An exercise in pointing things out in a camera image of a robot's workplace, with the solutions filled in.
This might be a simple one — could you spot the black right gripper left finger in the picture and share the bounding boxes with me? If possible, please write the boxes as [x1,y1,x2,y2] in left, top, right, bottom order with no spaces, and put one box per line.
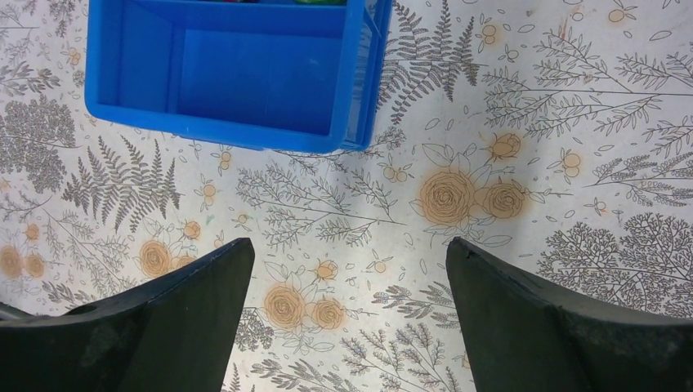
[1,238,255,391]

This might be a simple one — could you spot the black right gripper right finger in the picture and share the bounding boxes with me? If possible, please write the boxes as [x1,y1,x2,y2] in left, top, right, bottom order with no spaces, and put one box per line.
[446,238,692,391]

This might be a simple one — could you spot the blue plastic divided bin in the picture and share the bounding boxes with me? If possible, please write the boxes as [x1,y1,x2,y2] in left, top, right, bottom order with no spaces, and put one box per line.
[85,1,392,154]

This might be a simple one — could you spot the floral table mat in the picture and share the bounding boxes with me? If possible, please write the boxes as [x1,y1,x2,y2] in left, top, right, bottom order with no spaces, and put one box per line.
[1,1,692,391]

